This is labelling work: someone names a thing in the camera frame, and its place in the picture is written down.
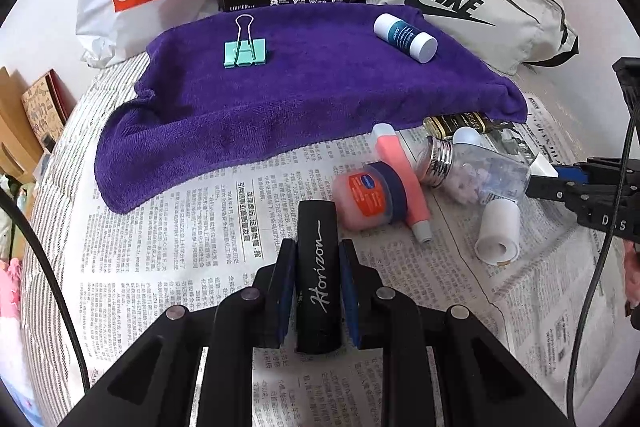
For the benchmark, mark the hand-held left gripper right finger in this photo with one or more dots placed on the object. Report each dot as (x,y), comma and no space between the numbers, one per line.
(350,294)

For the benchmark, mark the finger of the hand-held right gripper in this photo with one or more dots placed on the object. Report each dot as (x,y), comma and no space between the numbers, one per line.
(565,171)
(550,189)

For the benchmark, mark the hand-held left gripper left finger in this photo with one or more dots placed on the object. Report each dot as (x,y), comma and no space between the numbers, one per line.
(285,289)

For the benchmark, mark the black tube with white script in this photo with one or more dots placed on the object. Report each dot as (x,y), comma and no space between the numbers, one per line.
(320,257)

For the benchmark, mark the white paper roll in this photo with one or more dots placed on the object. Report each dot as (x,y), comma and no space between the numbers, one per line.
(497,227)

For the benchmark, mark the clear bottle of tablets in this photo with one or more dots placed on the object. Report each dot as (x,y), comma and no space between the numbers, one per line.
(475,182)

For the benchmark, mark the grey cap USB adapter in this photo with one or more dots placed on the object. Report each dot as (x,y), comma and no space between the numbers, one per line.
(467,136)

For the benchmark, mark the jelly jar with blue lid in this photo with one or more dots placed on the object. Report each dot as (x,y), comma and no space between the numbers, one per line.
(367,197)

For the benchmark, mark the black and gold box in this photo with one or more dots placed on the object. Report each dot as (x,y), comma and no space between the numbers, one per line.
(452,123)

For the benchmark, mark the pink tube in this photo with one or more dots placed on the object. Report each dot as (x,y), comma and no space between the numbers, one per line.
(400,167)

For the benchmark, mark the person's right hand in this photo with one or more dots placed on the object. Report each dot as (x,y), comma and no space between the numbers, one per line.
(632,259)

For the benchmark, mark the newspaper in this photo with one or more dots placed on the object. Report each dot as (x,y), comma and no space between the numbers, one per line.
(200,232)

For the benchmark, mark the purple towel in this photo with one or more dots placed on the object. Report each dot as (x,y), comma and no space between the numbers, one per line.
(300,97)

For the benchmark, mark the white and blue bottle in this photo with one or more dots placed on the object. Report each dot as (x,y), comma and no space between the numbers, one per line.
(402,34)

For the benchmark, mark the teal binder clip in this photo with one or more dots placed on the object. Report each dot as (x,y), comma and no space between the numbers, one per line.
(245,54)

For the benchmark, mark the striped bed sheet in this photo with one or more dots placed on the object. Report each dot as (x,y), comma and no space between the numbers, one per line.
(65,187)

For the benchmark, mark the pink cushion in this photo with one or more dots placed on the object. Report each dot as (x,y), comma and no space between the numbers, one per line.
(12,297)

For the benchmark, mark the printed brown box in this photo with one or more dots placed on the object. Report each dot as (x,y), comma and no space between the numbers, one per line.
(47,112)

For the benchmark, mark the wooden furniture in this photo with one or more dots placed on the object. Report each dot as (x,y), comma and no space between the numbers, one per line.
(17,132)

